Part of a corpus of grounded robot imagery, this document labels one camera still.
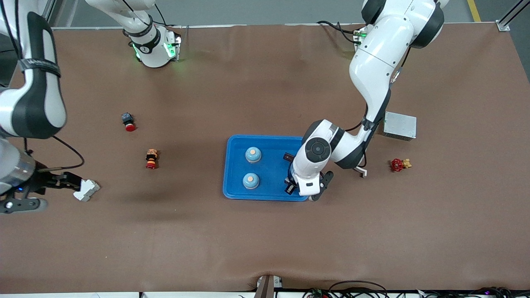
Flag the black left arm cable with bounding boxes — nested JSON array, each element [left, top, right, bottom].
[[344, 46, 410, 168]]

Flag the aluminium frame profile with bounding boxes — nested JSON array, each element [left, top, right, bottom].
[[496, 0, 530, 31]]

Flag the black cable bundle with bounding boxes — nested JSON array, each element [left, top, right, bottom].
[[302, 280, 530, 298]]

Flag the grey metal power supply box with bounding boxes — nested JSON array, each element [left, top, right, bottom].
[[382, 111, 417, 142]]

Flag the blue plastic tray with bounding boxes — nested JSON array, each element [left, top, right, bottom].
[[223, 135, 311, 202]]

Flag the black base cable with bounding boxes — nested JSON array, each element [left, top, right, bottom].
[[317, 20, 365, 37]]

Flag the white circuit breaker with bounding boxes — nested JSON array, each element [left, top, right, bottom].
[[73, 179, 101, 202]]

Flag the brown table cover mat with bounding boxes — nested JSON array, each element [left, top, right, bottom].
[[0, 23, 530, 294]]

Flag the grey metal table clamp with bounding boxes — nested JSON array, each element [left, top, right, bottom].
[[255, 274, 284, 298]]

